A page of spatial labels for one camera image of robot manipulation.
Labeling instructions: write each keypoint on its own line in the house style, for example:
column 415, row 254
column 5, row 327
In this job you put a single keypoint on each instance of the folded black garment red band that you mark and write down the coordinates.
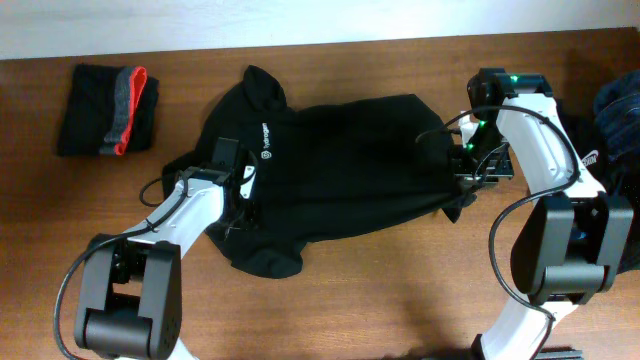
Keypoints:
column 110, row 111

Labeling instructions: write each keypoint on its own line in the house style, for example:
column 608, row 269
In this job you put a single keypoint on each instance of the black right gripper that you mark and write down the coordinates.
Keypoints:
column 505, row 170

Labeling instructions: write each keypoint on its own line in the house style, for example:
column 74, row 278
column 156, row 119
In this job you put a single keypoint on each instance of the black t-shirt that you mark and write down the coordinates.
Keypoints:
column 326, row 172

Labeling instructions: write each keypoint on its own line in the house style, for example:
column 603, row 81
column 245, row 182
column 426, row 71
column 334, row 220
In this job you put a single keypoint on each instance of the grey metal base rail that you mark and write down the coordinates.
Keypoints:
column 560, row 354

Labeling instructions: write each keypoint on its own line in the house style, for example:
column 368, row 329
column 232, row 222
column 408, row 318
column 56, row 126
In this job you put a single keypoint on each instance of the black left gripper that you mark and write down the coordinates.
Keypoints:
column 245, row 222

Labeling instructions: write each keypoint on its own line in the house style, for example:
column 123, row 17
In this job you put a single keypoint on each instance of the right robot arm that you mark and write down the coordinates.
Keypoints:
column 554, row 249

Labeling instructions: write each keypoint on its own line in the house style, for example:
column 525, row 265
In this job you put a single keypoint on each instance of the blue denim garment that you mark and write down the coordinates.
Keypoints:
column 616, row 109

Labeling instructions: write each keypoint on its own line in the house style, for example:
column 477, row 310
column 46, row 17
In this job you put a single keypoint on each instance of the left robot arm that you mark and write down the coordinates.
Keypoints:
column 130, row 301

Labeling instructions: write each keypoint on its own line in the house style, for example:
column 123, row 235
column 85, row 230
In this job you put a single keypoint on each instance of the black clothes pile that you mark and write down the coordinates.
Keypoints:
column 619, row 176

